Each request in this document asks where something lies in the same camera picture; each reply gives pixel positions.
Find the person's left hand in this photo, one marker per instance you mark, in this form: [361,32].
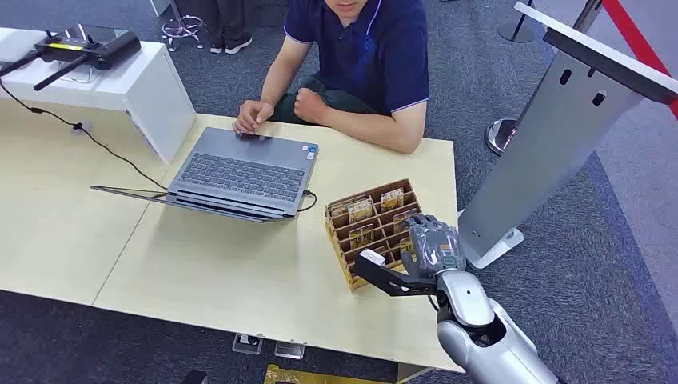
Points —
[310,106]

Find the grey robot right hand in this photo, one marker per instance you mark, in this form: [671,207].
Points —
[435,249]

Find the person's right hand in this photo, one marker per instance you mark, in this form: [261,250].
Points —
[253,116]

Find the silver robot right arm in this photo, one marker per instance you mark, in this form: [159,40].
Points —
[492,344]

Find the person's right forearm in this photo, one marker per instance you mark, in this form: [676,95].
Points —
[281,74]

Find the person's left forearm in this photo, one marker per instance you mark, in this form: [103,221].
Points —
[376,130]

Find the printed card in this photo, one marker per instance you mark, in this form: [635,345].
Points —
[360,211]
[392,200]
[341,205]
[361,236]
[405,245]
[402,218]

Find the wooden slotted card holder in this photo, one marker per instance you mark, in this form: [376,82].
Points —
[365,249]

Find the person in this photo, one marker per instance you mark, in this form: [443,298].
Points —
[365,58]
[230,26]

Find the grey laptop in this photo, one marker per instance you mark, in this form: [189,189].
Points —
[243,175]

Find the chrome stool base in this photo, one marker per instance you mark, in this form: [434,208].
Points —
[183,29]

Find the white desk riser box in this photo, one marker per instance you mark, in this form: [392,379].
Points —
[127,90]

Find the chrome stanchion with round base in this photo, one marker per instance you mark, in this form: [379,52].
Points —
[500,137]

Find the grey kiosk stand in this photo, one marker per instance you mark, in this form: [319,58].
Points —
[556,143]

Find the yellow sheet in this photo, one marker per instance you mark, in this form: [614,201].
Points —
[318,377]

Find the black remote controller with antennas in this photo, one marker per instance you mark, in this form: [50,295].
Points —
[90,50]

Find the clear acrylic block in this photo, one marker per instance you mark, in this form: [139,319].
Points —
[247,343]
[289,350]

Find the clear acrylic stand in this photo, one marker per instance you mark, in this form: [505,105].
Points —
[77,75]

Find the dark stanchion with round base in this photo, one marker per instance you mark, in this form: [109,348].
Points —
[516,32]

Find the small dark object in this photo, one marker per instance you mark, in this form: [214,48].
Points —
[194,377]

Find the red barrier belt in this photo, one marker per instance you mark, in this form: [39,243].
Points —
[641,48]

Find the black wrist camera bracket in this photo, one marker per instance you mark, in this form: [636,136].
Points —
[394,283]

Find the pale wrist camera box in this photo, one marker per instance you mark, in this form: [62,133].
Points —
[372,257]

